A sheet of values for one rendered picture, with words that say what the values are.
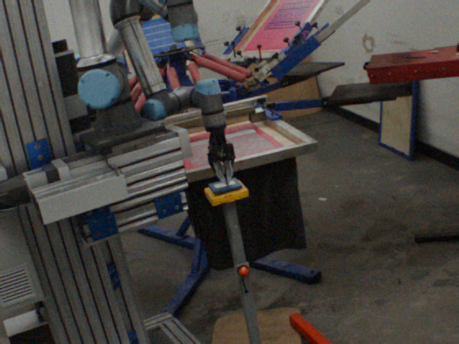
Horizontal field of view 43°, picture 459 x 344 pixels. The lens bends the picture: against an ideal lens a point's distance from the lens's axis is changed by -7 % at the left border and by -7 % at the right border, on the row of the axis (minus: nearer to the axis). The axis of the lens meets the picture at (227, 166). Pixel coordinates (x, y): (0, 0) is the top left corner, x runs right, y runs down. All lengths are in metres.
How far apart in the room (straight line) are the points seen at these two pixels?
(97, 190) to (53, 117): 0.36
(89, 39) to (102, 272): 0.85
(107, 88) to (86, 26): 0.18
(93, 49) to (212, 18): 5.36
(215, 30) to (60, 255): 5.22
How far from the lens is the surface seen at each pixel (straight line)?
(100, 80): 1.71
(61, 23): 6.92
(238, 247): 2.21
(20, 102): 1.99
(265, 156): 2.34
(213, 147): 2.05
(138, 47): 2.03
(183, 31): 1.71
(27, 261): 2.06
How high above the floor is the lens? 1.63
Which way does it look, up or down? 16 degrees down
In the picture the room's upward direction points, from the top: 11 degrees counter-clockwise
